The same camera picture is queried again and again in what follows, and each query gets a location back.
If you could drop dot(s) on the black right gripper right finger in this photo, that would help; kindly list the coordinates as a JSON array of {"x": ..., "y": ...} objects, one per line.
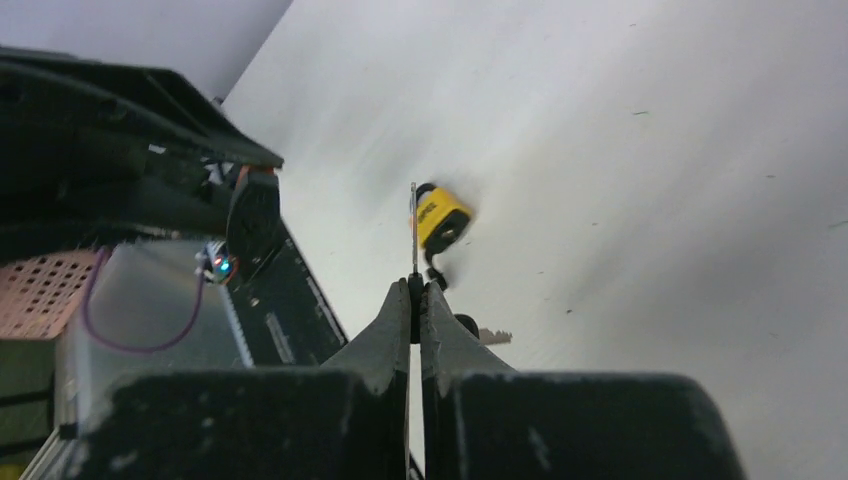
[{"x": 486, "y": 420}]

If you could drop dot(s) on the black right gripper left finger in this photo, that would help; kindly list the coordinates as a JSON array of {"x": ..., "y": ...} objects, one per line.
[{"x": 344, "y": 419}]

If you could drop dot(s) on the black head key bunch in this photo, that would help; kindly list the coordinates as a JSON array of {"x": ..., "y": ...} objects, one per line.
[{"x": 415, "y": 265}]

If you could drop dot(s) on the orange padlock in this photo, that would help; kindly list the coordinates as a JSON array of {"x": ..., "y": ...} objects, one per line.
[{"x": 254, "y": 215}]

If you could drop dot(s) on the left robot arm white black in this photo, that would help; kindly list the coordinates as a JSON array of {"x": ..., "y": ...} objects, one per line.
[{"x": 96, "y": 154}]

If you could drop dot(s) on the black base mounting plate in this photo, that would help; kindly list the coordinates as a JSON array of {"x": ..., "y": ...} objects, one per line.
[{"x": 286, "y": 318}]

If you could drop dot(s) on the yellow padlock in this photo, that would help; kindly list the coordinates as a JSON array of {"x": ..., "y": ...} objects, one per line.
[{"x": 440, "y": 222}]

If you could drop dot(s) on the perforated brown board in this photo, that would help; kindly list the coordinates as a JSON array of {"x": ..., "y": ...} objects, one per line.
[{"x": 40, "y": 294}]

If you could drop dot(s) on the slotted cable duct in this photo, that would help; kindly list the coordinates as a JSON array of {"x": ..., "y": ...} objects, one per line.
[{"x": 236, "y": 327}]

